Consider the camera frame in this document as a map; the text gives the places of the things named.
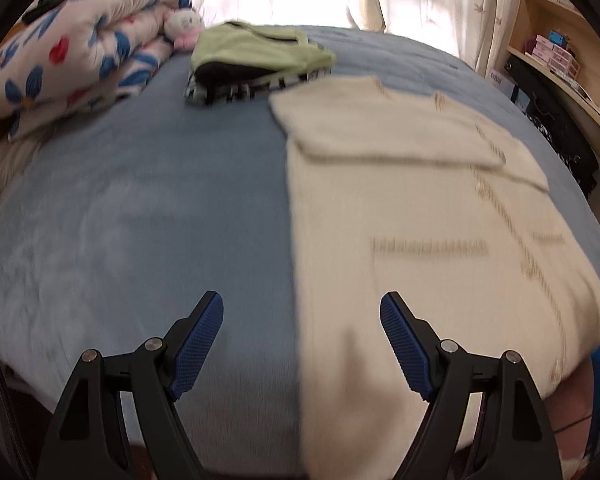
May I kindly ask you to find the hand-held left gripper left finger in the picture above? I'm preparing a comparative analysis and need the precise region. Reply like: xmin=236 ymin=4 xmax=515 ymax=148
xmin=42 ymin=290 xmax=225 ymax=480

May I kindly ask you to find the green folded garment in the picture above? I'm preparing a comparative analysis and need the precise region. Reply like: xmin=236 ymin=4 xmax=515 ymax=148
xmin=190 ymin=21 xmax=338 ymax=78

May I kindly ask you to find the beige pillow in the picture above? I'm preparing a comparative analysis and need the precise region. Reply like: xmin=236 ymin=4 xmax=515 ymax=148
xmin=0 ymin=137 xmax=46 ymax=221

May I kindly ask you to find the white cardboard box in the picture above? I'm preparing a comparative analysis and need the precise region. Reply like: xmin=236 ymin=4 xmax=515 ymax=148
xmin=485 ymin=67 xmax=518 ymax=98

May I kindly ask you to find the floral sheer curtain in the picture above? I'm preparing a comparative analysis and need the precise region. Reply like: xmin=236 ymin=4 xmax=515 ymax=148
xmin=345 ymin=0 xmax=526 ymax=76

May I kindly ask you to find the white fuzzy cardigan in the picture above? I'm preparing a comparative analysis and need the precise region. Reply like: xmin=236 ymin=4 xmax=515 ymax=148
xmin=269 ymin=76 xmax=600 ymax=466

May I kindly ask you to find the floral rolled quilt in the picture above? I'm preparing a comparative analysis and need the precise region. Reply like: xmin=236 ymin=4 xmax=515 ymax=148
xmin=0 ymin=0 xmax=196 ymax=141

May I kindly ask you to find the white cat plush toy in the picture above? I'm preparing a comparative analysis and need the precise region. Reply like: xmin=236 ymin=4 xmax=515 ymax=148
xmin=162 ymin=7 xmax=206 ymax=51

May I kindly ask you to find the black white patterned cloth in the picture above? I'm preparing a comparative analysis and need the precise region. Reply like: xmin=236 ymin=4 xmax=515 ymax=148
xmin=527 ymin=110 xmax=588 ymax=181

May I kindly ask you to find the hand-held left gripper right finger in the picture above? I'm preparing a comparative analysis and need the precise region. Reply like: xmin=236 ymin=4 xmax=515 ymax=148
xmin=380 ymin=291 xmax=563 ymax=480

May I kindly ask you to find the black clothes pile by shelf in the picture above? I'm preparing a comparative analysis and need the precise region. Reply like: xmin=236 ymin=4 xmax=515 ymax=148
xmin=505 ymin=55 xmax=600 ymax=196

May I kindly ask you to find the pink mini drawer organizer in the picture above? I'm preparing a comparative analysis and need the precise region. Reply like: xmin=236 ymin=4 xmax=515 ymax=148
xmin=525 ymin=34 xmax=580 ymax=78

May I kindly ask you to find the wooden shelf unit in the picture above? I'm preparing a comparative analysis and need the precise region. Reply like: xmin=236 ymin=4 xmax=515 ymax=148
xmin=485 ymin=0 xmax=600 ymax=161

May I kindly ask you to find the blue bed blanket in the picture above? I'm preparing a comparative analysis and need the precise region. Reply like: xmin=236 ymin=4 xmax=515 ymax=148
xmin=0 ymin=24 xmax=600 ymax=478

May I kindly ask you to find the magazine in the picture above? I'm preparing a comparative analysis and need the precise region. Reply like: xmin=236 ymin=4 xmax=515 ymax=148
xmin=575 ymin=85 xmax=600 ymax=128

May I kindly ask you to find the black white striped garment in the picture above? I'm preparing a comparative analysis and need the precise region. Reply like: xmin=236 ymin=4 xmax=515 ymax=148
xmin=182 ymin=67 xmax=331 ymax=107

